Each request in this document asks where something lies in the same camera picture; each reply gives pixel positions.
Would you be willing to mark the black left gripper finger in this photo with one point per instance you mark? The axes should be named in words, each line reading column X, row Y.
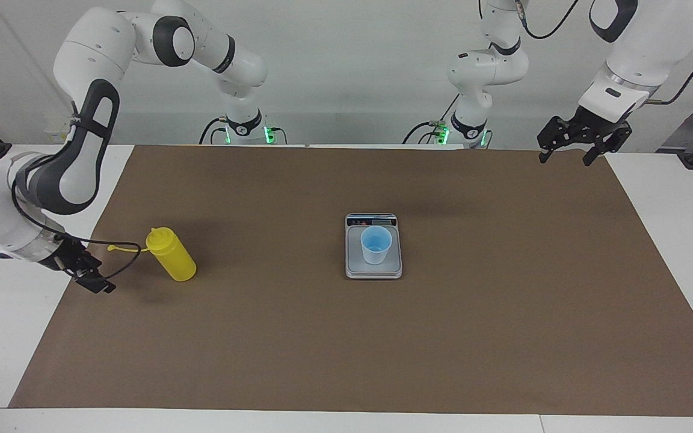
column 548, row 141
column 599, row 150

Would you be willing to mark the brown table mat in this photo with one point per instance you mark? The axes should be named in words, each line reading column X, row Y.
column 382, row 337

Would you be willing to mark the white wall power strip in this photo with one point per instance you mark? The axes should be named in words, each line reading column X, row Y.
column 58, row 135

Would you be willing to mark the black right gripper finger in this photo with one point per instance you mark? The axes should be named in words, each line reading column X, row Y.
column 95, row 263
column 97, row 284

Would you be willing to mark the light blue plastic cup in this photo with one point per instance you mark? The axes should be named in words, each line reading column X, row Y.
column 376, row 245

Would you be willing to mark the yellow squeeze bottle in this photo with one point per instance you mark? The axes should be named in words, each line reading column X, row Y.
column 172, row 258

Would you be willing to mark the silver digital kitchen scale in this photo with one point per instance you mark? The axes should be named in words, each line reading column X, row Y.
column 373, row 270

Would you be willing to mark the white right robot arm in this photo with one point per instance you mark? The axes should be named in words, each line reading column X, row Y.
column 94, row 60

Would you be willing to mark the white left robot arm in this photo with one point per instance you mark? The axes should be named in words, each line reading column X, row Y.
column 653, row 48

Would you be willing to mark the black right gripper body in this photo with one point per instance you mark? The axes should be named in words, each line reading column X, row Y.
column 73, row 258

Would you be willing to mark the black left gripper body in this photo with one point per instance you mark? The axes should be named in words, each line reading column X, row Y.
column 593, row 129

